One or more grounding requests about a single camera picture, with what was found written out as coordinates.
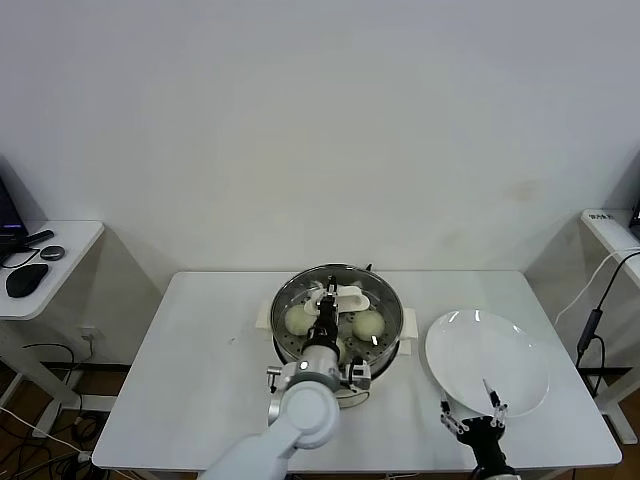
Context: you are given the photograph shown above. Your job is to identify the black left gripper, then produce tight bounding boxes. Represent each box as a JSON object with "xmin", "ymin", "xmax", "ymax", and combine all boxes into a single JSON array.
[{"xmin": 309, "ymin": 275, "xmax": 340, "ymax": 351}]

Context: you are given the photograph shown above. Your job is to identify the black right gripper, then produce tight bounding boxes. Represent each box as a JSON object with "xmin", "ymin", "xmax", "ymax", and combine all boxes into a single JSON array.
[{"xmin": 438, "ymin": 378, "xmax": 511, "ymax": 471}]

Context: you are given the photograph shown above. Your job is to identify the glass lid with white handle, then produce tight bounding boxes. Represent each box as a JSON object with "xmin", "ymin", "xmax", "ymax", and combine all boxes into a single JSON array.
[{"xmin": 271, "ymin": 263, "xmax": 405, "ymax": 374}]

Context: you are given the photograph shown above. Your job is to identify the stainless steel steamer basket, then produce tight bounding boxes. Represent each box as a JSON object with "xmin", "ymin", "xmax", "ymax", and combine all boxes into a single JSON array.
[{"xmin": 269, "ymin": 263, "xmax": 406, "ymax": 382}]

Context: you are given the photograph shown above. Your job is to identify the white round plate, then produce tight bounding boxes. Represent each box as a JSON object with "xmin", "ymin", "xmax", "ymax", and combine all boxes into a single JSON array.
[{"xmin": 424, "ymin": 308, "xmax": 551, "ymax": 419}]

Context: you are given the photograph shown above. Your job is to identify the white electric cooker base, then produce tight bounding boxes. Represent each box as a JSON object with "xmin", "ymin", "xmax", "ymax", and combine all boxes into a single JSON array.
[{"xmin": 254, "ymin": 304, "xmax": 419, "ymax": 409}]

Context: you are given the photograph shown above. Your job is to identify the white side desk with label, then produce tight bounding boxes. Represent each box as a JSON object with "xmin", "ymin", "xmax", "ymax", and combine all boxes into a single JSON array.
[{"xmin": 579, "ymin": 207, "xmax": 640, "ymax": 446}]

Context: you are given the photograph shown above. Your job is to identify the white side table with laptop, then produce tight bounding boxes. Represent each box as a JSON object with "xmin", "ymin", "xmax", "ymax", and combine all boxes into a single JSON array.
[{"xmin": 0, "ymin": 219, "xmax": 106, "ymax": 436}]

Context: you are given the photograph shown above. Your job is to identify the black stick remote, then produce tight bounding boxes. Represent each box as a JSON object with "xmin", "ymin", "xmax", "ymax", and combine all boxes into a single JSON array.
[{"xmin": 19, "ymin": 228, "xmax": 56, "ymax": 247}]

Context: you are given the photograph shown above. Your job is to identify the black computer mouse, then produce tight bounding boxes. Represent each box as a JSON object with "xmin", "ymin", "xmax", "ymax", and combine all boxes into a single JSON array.
[{"xmin": 5, "ymin": 263, "xmax": 51, "ymax": 299}]

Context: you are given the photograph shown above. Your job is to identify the black laptop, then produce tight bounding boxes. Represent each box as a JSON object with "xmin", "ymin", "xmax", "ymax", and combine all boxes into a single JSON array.
[{"xmin": 0, "ymin": 172, "xmax": 30, "ymax": 254}]

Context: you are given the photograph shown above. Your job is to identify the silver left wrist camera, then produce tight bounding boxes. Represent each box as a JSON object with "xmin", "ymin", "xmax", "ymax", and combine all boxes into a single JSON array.
[{"xmin": 346, "ymin": 357, "xmax": 375, "ymax": 394}]

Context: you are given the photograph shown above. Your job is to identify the white hanging cable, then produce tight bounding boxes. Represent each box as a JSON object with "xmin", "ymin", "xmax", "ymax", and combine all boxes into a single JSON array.
[{"xmin": 553, "ymin": 249, "xmax": 640, "ymax": 329}]

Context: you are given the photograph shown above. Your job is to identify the black floor cable loop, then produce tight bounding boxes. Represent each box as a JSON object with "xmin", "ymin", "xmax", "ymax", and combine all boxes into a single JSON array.
[{"xmin": 22, "ymin": 334, "xmax": 96, "ymax": 374}]

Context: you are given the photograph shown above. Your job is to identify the black desk cable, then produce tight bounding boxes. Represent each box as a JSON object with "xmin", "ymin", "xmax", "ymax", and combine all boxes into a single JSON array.
[{"xmin": 0, "ymin": 247, "xmax": 41, "ymax": 271}]

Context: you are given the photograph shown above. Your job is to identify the white floor cable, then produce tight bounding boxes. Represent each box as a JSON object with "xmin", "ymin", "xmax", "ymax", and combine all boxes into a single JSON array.
[{"xmin": 0, "ymin": 404, "xmax": 94, "ymax": 459}]

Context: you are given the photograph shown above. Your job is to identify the black tangled floor cables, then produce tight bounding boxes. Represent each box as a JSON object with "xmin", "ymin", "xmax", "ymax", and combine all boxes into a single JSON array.
[{"xmin": 0, "ymin": 414, "xmax": 101, "ymax": 480}]

